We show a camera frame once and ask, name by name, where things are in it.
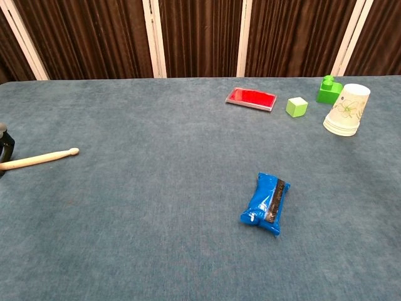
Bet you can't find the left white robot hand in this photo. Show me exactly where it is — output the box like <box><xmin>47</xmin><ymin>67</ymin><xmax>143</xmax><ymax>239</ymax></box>
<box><xmin>0</xmin><ymin>122</ymin><xmax>16</xmax><ymax>165</ymax></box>

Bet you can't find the pale wooden drumstick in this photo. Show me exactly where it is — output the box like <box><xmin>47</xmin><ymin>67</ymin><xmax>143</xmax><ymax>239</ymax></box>
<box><xmin>0</xmin><ymin>147</ymin><xmax>80</xmax><ymax>172</ymax></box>

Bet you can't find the blue-grey table mat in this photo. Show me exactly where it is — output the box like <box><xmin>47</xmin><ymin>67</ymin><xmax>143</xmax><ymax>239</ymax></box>
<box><xmin>0</xmin><ymin>75</ymin><xmax>401</xmax><ymax>301</ymax></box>

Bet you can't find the red and white card box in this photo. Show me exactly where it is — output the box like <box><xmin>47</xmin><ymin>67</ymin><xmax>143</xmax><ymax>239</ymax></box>
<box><xmin>225</xmin><ymin>87</ymin><xmax>278</xmax><ymax>112</ymax></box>

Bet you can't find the blue snack packet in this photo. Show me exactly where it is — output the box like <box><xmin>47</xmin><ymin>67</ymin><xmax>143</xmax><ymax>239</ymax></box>
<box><xmin>239</xmin><ymin>172</ymin><xmax>291</xmax><ymax>238</ymax></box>

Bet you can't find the light green cube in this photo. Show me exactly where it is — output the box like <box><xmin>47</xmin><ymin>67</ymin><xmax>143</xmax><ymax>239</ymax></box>
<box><xmin>285</xmin><ymin>97</ymin><xmax>309</xmax><ymax>119</ymax></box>

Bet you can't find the green toy building brick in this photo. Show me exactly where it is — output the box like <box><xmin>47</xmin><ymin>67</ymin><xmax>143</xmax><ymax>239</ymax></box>
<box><xmin>316</xmin><ymin>75</ymin><xmax>345</xmax><ymax>105</ymax></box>

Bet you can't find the white paper cup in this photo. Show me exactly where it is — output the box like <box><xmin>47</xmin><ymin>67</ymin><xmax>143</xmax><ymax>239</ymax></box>
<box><xmin>323</xmin><ymin>83</ymin><xmax>372</xmax><ymax>137</ymax></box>

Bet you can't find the white screen frame post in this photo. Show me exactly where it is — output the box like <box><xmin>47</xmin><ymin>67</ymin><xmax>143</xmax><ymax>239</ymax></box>
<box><xmin>236</xmin><ymin>0</ymin><xmax>253</xmax><ymax>78</ymax></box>
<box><xmin>330</xmin><ymin>0</ymin><xmax>375</xmax><ymax>77</ymax></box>
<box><xmin>142</xmin><ymin>0</ymin><xmax>167</xmax><ymax>79</ymax></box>
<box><xmin>0</xmin><ymin>0</ymin><xmax>50</xmax><ymax>81</ymax></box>

